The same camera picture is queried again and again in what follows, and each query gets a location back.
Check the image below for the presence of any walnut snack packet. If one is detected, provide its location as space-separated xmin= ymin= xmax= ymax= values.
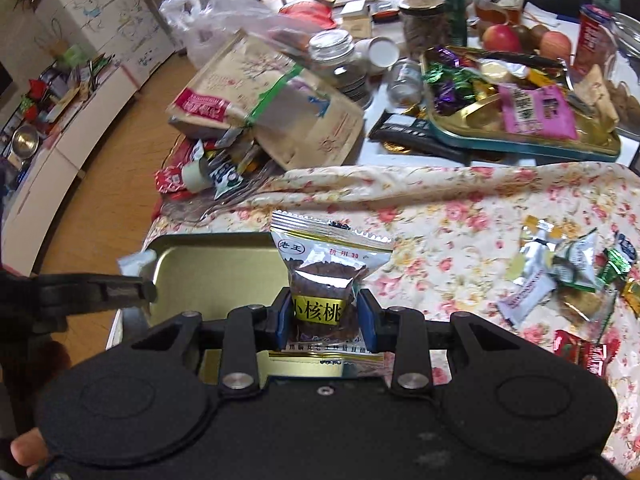
xmin=270 ymin=210 xmax=393 ymax=377

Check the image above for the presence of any white purple snack packet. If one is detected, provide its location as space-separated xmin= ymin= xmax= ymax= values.
xmin=497 ymin=268 xmax=556 ymax=328

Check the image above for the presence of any clear brown biscuit packet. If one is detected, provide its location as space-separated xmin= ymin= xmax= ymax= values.
xmin=558 ymin=285 xmax=617 ymax=342

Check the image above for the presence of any green white snack packet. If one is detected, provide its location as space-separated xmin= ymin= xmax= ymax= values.
xmin=551 ymin=229 xmax=598 ymax=292

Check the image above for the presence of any red snack packet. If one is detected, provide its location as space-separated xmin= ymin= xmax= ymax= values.
xmin=553 ymin=330 xmax=611 ymax=377

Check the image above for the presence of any silver yellow snack packet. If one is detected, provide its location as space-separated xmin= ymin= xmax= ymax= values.
xmin=506 ymin=216 xmax=566 ymax=285

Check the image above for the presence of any green foil candy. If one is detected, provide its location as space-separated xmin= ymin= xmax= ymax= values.
xmin=599 ymin=231 xmax=638 ymax=285

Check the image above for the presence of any person's hand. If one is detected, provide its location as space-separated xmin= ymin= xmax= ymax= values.
xmin=10 ymin=428 xmax=49 ymax=477

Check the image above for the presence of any gold teal empty tin tray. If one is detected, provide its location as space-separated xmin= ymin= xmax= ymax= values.
xmin=142 ymin=231 xmax=352 ymax=386

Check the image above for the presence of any white low cabinet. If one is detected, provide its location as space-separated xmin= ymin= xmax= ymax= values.
xmin=1 ymin=65 xmax=138 ymax=275

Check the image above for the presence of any floral tablecloth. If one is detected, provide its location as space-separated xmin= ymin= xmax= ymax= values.
xmin=144 ymin=162 xmax=639 ymax=474

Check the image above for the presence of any white tape roll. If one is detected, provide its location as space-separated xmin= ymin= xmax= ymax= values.
xmin=181 ymin=159 xmax=214 ymax=194

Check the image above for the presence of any black remote control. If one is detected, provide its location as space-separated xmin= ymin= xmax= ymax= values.
xmin=369 ymin=112 xmax=472 ymax=166

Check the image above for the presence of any brown paper bag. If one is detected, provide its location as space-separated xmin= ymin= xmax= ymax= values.
xmin=167 ymin=30 xmax=363 ymax=170

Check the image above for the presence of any gold teal snack tray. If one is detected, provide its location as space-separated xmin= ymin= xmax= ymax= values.
xmin=420 ymin=46 xmax=622 ymax=162

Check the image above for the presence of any pink snack packet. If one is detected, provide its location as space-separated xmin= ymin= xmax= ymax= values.
xmin=498 ymin=84 xmax=578 ymax=141

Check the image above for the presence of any glass jar white lid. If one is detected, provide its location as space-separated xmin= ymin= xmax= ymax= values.
xmin=308 ymin=28 xmax=372 ymax=108

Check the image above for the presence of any dark lid nut jar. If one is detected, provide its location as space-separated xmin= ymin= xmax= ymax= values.
xmin=398 ymin=0 xmax=449 ymax=60

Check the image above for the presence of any red apple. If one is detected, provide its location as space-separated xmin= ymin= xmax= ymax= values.
xmin=482 ymin=24 xmax=522 ymax=52

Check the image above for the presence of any clear plastic bag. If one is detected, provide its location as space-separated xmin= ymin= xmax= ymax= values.
xmin=160 ymin=0 xmax=321 ymax=68

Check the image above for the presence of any green drink can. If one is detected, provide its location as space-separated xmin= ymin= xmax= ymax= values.
xmin=444 ymin=0 xmax=468 ymax=47

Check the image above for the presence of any red label bottle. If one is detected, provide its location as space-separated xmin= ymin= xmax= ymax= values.
xmin=573 ymin=3 xmax=614 ymax=76

